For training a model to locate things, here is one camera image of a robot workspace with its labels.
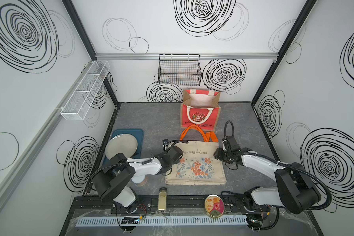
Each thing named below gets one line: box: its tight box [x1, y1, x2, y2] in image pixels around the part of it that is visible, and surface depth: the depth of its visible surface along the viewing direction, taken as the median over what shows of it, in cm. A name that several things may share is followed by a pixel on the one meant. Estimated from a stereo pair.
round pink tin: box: [204, 194, 225, 218], surface depth 72 cm
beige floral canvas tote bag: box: [164, 123, 227, 186], surface depth 88 cm
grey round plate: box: [105, 133, 138, 160], surface depth 98 cm
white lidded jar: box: [131, 174, 148, 187], surface depth 78 cm
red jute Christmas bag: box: [179, 89, 222, 132], surface depth 98 cm
